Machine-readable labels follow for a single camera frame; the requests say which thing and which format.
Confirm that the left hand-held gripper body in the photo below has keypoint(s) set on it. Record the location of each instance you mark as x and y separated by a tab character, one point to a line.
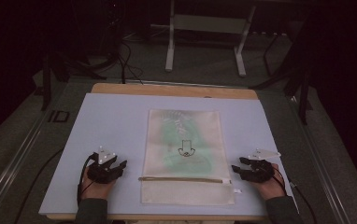
102	171

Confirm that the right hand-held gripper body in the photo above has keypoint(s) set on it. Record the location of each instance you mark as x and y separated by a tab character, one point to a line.
262	172

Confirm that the translucent zipper bag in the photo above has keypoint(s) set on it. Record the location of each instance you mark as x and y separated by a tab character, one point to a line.
186	189

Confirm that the person's right hand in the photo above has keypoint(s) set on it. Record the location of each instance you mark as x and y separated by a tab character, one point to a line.
271	188

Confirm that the person's left hand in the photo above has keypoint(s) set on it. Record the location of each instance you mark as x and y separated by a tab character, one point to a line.
95	189

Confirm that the small white tag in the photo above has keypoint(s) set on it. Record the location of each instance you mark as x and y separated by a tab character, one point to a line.
238	190

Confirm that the pale blue table mat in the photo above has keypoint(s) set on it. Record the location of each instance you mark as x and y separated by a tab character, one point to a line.
111	124

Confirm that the green garment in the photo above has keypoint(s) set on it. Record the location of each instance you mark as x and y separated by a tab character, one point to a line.
182	143

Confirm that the black metal stand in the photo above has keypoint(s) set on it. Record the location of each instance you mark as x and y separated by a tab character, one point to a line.
47	81
301	84

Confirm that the metal floor rail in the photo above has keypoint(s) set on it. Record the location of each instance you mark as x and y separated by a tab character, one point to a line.
8	174
323	161

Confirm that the white metal stand frame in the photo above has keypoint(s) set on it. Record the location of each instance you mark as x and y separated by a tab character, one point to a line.
209	24

